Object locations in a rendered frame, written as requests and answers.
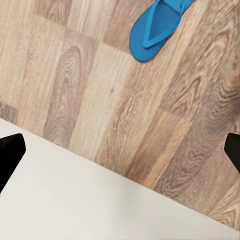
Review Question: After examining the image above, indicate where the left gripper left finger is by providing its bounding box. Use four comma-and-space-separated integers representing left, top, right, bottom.
0, 133, 26, 193

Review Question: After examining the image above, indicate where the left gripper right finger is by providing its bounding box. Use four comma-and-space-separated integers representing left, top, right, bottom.
224, 132, 240, 173

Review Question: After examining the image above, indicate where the sandal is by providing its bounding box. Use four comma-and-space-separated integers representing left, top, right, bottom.
129, 0, 194, 62

